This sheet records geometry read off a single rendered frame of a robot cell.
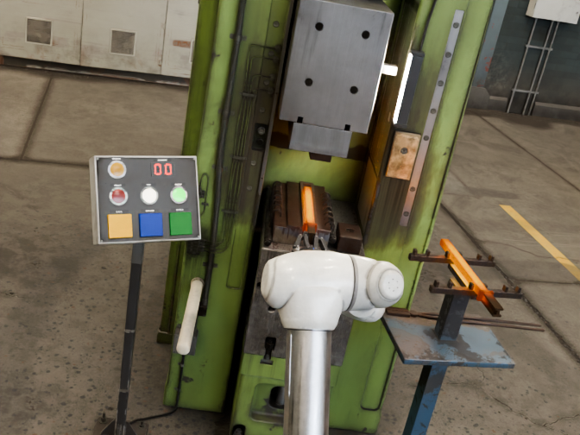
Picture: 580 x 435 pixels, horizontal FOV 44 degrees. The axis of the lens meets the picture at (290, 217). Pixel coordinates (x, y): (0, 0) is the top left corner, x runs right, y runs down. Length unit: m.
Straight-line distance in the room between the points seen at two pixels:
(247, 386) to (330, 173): 0.92
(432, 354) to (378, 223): 0.56
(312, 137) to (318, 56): 0.27
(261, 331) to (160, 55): 5.31
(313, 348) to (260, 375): 1.24
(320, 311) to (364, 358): 1.46
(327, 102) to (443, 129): 0.47
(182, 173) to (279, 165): 0.66
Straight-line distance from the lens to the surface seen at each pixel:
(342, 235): 2.60
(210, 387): 3.12
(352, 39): 2.37
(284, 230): 2.57
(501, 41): 9.34
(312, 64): 2.38
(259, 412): 3.00
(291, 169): 3.00
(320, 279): 1.59
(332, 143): 2.46
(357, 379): 3.10
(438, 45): 2.56
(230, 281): 2.84
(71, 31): 7.66
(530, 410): 3.80
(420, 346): 2.49
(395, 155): 2.62
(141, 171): 2.39
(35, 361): 3.44
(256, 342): 2.74
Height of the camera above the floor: 2.06
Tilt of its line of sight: 24 degrees down
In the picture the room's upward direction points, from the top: 11 degrees clockwise
